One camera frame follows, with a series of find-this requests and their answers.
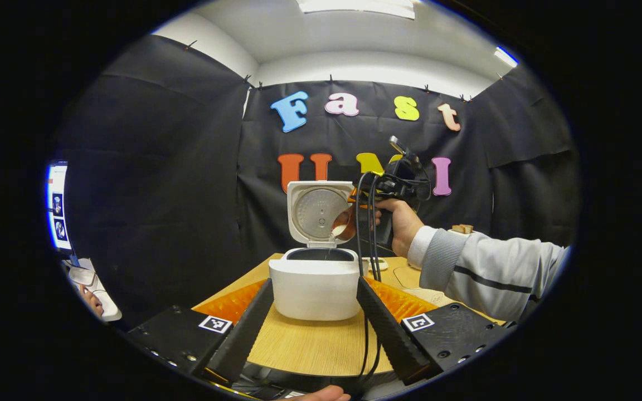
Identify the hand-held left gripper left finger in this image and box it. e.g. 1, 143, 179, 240
126, 278, 275, 385

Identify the black backdrop cloth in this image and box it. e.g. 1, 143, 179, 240
53, 33, 581, 329

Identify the small ceiling light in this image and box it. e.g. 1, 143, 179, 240
494, 46, 519, 69

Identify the computer monitor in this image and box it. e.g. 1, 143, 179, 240
47, 160, 74, 252

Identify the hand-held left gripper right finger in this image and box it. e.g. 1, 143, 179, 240
356, 276, 514, 386

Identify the large ceiling light panel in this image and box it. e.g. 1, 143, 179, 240
297, 0, 416, 20

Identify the black cable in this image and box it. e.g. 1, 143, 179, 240
368, 174, 384, 385
354, 172, 375, 385

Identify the white rice cooker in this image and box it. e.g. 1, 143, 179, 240
268, 180, 362, 321

